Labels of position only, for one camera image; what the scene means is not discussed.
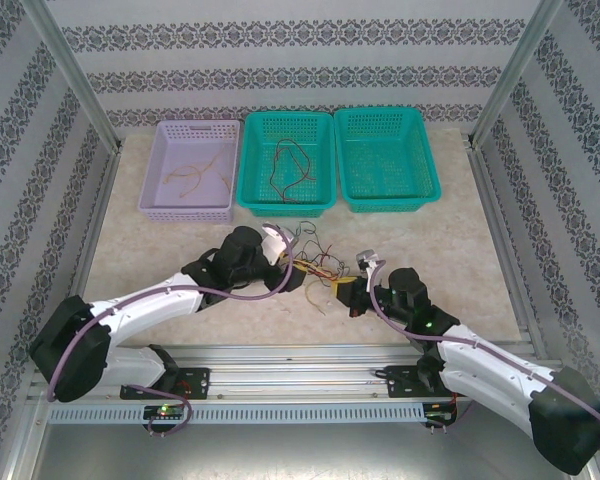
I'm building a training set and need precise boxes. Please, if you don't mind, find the purple plastic basket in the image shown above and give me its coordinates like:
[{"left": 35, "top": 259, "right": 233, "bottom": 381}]
[{"left": 137, "top": 118, "right": 243, "bottom": 224}]

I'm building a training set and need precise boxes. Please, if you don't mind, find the teal plastic basket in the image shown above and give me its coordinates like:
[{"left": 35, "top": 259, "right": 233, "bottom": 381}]
[
  {"left": 235, "top": 110, "right": 339, "bottom": 219},
  {"left": 332, "top": 106, "right": 443, "bottom": 215}
]

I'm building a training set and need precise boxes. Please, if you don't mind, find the slotted grey cable duct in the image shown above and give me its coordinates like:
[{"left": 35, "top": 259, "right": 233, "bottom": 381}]
[{"left": 46, "top": 401, "right": 428, "bottom": 426}]

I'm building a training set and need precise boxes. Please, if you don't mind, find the aluminium frame post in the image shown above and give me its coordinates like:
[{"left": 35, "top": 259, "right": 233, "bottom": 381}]
[
  {"left": 18, "top": 0, "right": 125, "bottom": 152},
  {"left": 470, "top": 0, "right": 567, "bottom": 149}
]

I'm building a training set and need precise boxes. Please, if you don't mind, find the yellow cable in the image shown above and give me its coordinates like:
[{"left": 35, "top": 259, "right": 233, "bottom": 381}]
[
  {"left": 197, "top": 142, "right": 232, "bottom": 189},
  {"left": 164, "top": 166, "right": 205, "bottom": 199}
]

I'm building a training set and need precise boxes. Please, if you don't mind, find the aluminium base beam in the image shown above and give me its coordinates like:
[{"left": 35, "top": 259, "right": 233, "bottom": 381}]
[{"left": 27, "top": 343, "right": 567, "bottom": 402}]

